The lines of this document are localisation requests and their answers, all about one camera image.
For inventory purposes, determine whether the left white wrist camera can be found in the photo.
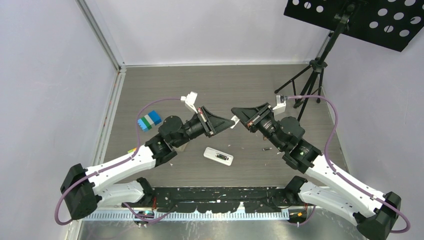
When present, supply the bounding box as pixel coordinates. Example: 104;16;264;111
184;91;198;114

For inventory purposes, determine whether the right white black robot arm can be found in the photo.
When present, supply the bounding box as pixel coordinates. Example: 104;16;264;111
231;103;402;240

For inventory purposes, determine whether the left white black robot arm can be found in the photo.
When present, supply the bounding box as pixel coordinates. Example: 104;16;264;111
54;106;239;225

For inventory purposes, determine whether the blue white green toy brick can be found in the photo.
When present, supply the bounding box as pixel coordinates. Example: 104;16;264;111
137;110;162;132

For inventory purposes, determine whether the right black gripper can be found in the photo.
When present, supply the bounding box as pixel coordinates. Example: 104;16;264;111
230;102;286;151

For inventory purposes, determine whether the white remote control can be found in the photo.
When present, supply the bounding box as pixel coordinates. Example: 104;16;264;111
203;147;234;166

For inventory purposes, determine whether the white battery cover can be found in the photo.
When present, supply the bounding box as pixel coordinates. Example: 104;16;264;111
230;115;240;129

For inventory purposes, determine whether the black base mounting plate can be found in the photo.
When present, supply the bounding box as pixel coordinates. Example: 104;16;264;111
128;186;305;214

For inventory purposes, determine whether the yellow green toy brick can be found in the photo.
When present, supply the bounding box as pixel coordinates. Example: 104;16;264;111
127;148;137;154

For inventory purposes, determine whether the aluminium corner frame post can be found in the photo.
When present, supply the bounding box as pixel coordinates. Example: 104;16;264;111
75;0;127;73

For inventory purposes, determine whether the black music stand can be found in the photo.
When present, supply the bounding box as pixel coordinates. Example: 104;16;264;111
274;0;424;123

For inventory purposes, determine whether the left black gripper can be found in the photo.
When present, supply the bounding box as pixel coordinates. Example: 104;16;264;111
173;106;235;149

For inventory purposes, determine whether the perforated metal cable tray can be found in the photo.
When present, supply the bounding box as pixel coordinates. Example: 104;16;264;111
83;209;290;222

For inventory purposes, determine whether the translucent beige remote cover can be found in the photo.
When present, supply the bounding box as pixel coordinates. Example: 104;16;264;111
174;143;188;153

